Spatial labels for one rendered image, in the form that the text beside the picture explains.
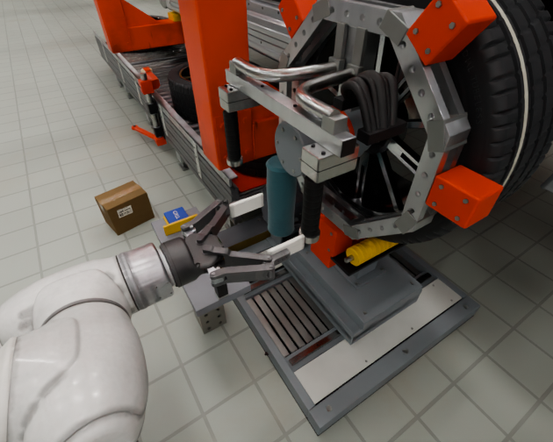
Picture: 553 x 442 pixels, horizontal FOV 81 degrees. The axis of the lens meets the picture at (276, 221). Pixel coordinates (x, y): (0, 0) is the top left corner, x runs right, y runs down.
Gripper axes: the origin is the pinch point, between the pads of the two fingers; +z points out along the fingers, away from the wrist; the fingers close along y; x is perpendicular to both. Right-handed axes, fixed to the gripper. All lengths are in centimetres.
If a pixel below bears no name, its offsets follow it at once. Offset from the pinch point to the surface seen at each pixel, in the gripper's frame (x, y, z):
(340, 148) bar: 13.5, 3.7, 9.5
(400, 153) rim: -1.1, -5.7, 39.0
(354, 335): -67, 2, 31
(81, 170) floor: -83, -194, -36
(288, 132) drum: 6.1, -17.5, 14.0
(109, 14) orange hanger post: -6, -259, 20
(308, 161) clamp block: 10.1, -0.2, 6.5
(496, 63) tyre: 22.8, 7.9, 37.8
